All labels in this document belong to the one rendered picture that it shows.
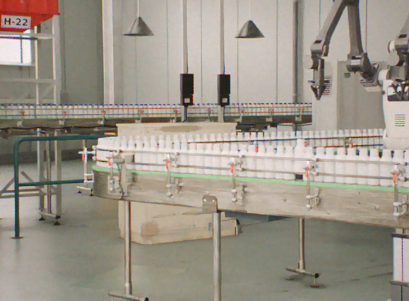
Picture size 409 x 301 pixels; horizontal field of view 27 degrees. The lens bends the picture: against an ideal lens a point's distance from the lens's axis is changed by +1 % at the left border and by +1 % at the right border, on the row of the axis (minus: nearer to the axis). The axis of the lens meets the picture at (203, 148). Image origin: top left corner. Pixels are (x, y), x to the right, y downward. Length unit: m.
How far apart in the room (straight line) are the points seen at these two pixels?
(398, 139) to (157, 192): 1.33
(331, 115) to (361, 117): 0.40
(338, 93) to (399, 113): 5.76
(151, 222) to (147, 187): 3.61
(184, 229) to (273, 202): 4.39
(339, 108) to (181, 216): 2.72
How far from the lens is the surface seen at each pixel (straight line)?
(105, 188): 5.06
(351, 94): 10.43
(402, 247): 4.64
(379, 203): 3.93
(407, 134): 4.54
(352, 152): 4.02
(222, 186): 4.44
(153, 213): 8.40
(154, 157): 4.79
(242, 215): 4.78
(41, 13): 10.86
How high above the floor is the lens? 1.38
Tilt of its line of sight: 3 degrees down
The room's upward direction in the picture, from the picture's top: straight up
